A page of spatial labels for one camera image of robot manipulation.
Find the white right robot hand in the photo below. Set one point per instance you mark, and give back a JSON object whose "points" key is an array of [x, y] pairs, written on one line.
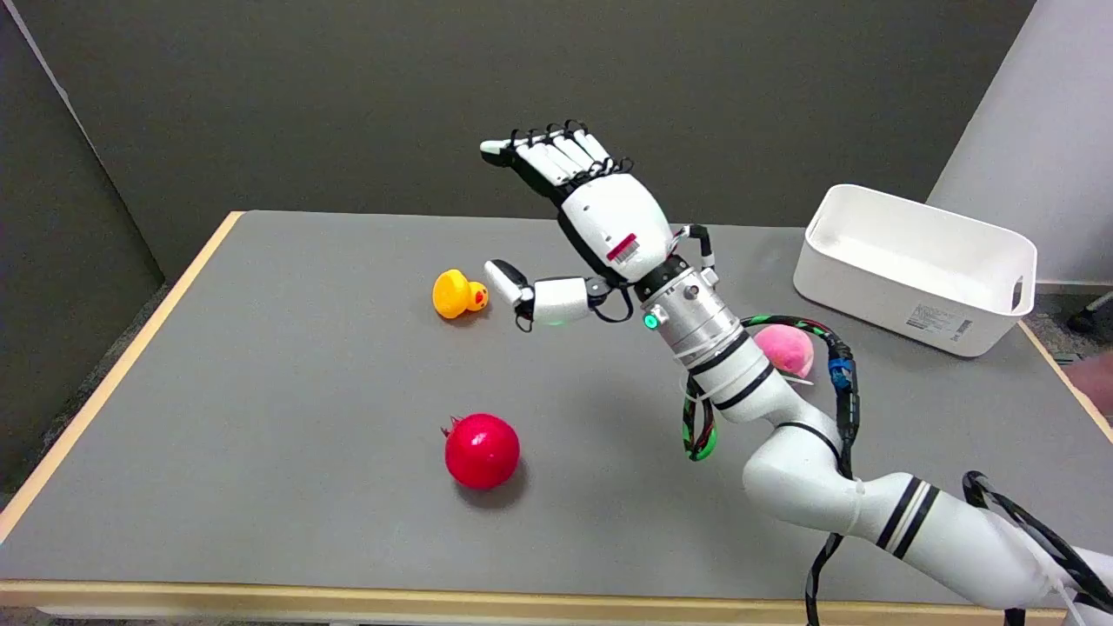
{"points": [[613, 222]]}

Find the red pomegranate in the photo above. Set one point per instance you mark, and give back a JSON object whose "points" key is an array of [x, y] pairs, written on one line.
{"points": [[481, 449]]}

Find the white plastic bin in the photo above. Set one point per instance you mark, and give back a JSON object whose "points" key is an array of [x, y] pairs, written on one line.
{"points": [[917, 265]]}

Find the yellow rubber duck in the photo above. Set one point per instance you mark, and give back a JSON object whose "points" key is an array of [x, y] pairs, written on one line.
{"points": [[456, 294]]}

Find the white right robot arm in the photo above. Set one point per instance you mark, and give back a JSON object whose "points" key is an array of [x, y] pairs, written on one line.
{"points": [[809, 452]]}

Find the pink plush ball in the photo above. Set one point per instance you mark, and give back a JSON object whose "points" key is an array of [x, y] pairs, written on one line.
{"points": [[787, 350]]}

